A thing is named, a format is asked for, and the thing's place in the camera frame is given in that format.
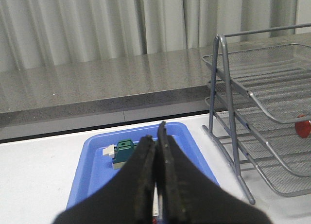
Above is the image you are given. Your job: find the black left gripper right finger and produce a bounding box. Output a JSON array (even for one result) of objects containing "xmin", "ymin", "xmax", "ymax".
[{"xmin": 156, "ymin": 122, "xmax": 271, "ymax": 224}]

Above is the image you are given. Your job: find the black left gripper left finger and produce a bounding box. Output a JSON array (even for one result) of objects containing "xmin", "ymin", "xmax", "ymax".
[{"xmin": 54, "ymin": 135, "xmax": 156, "ymax": 224}]

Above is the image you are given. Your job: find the red emergency stop button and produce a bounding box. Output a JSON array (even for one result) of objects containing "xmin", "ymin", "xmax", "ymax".
[{"xmin": 294, "ymin": 120, "xmax": 311, "ymax": 138}]

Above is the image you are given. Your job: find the silver mesh tray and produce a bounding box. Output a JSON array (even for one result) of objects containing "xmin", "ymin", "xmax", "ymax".
[
  {"xmin": 213, "ymin": 134, "xmax": 311, "ymax": 198},
  {"xmin": 202, "ymin": 43, "xmax": 311, "ymax": 115},
  {"xmin": 233, "ymin": 77, "xmax": 311, "ymax": 177}
]

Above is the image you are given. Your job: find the white circuit breaker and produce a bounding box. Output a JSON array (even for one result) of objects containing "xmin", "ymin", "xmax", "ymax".
[{"xmin": 152, "ymin": 185, "xmax": 160, "ymax": 224}]

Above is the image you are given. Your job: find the blue plastic tray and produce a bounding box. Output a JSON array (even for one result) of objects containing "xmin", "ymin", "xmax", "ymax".
[{"xmin": 65, "ymin": 122, "xmax": 219, "ymax": 212}]

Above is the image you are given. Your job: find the grey stone counter ledge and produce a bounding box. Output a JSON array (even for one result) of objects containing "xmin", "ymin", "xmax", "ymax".
[{"xmin": 0, "ymin": 45, "xmax": 213, "ymax": 142}]

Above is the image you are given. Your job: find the green and beige switch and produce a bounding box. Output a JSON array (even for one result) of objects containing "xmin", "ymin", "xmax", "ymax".
[{"xmin": 102, "ymin": 139, "xmax": 138, "ymax": 170}]

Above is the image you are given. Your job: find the silver metal rack frame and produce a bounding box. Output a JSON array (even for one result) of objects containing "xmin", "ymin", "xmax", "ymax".
[{"xmin": 203, "ymin": 34, "xmax": 311, "ymax": 204}]

